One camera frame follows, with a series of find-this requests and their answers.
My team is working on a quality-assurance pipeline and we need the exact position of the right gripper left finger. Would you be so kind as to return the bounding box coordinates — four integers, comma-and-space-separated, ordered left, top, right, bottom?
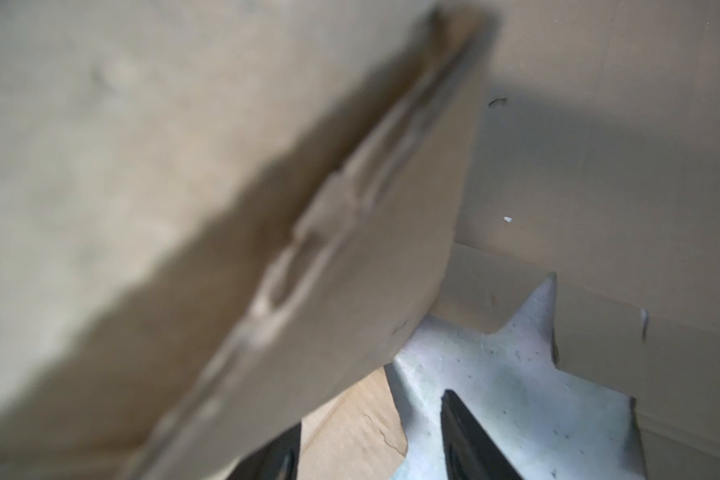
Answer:
227, 423, 302, 480

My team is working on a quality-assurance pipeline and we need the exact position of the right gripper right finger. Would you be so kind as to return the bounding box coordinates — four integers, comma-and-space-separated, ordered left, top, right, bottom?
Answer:
440, 389, 522, 480

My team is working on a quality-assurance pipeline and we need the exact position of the cardboard box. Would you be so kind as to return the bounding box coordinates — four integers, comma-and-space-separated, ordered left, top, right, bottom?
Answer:
0, 1, 720, 479

